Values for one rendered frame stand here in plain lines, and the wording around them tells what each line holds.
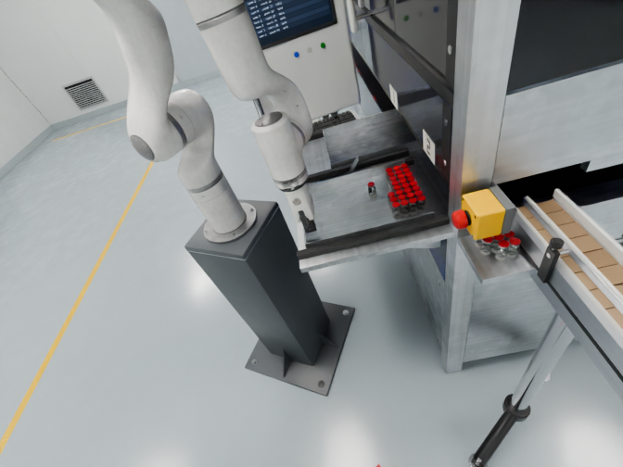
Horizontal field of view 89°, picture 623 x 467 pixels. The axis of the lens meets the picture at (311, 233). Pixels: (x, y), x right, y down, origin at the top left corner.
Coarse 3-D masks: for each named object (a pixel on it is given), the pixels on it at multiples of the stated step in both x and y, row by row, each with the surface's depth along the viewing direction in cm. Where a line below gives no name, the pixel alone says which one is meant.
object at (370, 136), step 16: (384, 112) 123; (336, 128) 126; (352, 128) 126; (368, 128) 124; (384, 128) 121; (400, 128) 118; (336, 144) 122; (352, 144) 119; (368, 144) 116; (384, 144) 113; (400, 144) 111; (416, 144) 105; (336, 160) 114; (352, 160) 107
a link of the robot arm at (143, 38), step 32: (96, 0) 55; (128, 0) 55; (128, 32) 60; (160, 32) 63; (128, 64) 66; (160, 64) 67; (128, 96) 73; (160, 96) 71; (128, 128) 76; (160, 128) 74; (160, 160) 80
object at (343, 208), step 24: (384, 168) 100; (312, 192) 104; (336, 192) 102; (360, 192) 98; (384, 192) 95; (336, 216) 94; (360, 216) 91; (384, 216) 88; (408, 216) 86; (432, 216) 81; (312, 240) 89; (336, 240) 84
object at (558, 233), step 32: (544, 224) 64; (576, 224) 65; (544, 256) 61; (576, 256) 57; (608, 256) 59; (544, 288) 65; (576, 288) 56; (608, 288) 52; (576, 320) 57; (608, 320) 52; (608, 352) 51
